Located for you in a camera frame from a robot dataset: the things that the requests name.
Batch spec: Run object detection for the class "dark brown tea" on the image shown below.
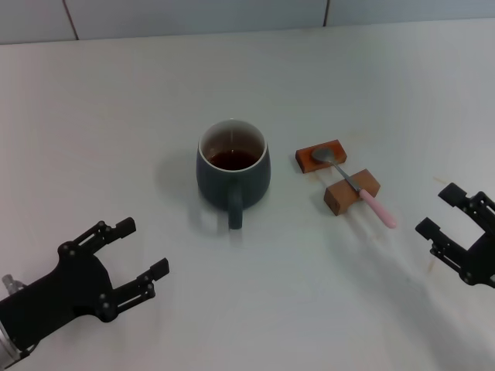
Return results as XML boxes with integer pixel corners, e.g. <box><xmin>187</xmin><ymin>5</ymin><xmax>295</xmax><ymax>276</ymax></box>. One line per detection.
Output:
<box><xmin>207</xmin><ymin>150</ymin><xmax>258</xmax><ymax>172</ymax></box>

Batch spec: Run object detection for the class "dark grey ceramic cup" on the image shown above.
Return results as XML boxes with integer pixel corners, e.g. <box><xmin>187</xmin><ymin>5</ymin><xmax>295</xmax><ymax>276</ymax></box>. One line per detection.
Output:
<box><xmin>196</xmin><ymin>118</ymin><xmax>272</xmax><ymax>230</ymax></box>

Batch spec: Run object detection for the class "reddish flat wooden block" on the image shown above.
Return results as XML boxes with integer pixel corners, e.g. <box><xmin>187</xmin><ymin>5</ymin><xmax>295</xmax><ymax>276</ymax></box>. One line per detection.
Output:
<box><xmin>295</xmin><ymin>138</ymin><xmax>348</xmax><ymax>175</ymax></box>

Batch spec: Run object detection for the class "left gripper cable with plug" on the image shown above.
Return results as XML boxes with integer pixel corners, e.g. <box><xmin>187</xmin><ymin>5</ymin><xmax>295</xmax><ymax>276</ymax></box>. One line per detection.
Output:
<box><xmin>1</xmin><ymin>273</ymin><xmax>27</xmax><ymax>297</ymax></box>

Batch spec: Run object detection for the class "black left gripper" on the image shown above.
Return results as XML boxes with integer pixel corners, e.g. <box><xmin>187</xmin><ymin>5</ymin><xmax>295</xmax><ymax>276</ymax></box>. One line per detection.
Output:
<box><xmin>0</xmin><ymin>216</ymin><xmax>171</xmax><ymax>352</ymax></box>

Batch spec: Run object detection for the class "light arched wooden block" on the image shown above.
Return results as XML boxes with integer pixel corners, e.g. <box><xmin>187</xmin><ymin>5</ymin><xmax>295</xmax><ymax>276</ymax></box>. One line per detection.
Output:
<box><xmin>323</xmin><ymin>168</ymin><xmax>382</xmax><ymax>216</ymax></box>

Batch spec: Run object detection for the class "pink handled metal spoon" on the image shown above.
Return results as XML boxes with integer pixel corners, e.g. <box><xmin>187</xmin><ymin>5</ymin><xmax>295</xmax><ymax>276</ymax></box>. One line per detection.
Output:
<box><xmin>311</xmin><ymin>148</ymin><xmax>398</xmax><ymax>229</ymax></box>

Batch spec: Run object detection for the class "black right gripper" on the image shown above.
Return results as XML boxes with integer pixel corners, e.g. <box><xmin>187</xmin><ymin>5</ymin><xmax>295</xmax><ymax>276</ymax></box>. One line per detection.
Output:
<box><xmin>414</xmin><ymin>182</ymin><xmax>495</xmax><ymax>290</ymax></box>

